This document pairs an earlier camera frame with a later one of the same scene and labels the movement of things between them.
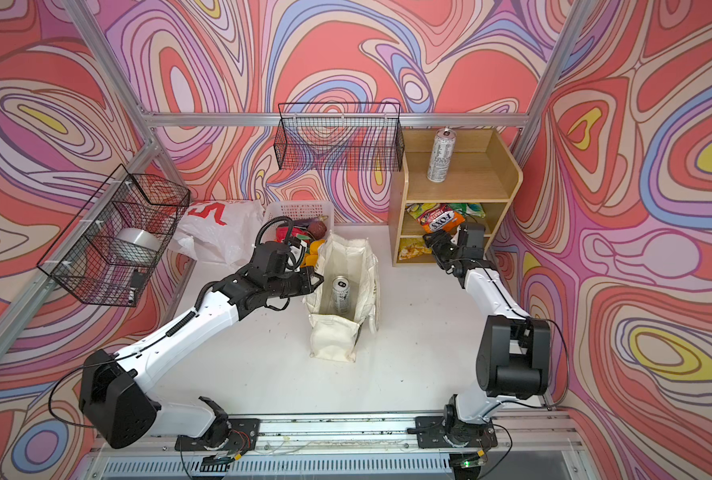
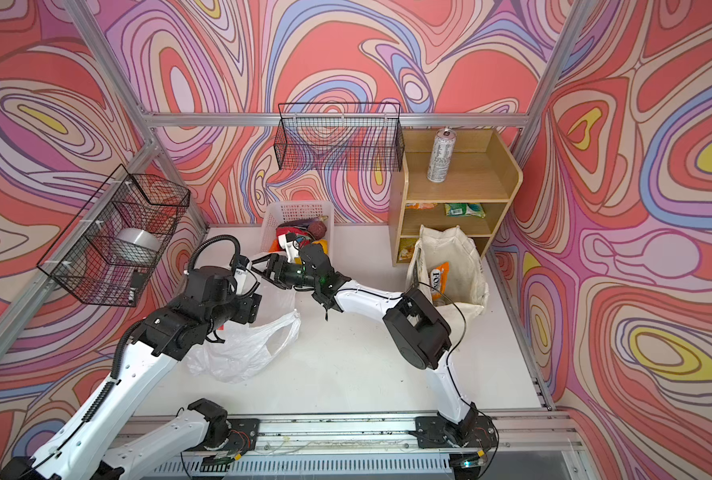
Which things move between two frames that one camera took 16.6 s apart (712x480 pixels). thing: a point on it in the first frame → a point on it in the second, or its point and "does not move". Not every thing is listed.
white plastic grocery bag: [223, 231] → [249, 350]
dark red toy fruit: [317, 229] does not move
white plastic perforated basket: [296, 210] does not move
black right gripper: [436, 242] → [274, 259]
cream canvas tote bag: [347, 298] → [446, 267]
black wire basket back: [340, 136] does not move
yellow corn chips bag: [412, 247] does not move
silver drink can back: [441, 156] does not move
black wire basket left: [111, 250] does not move
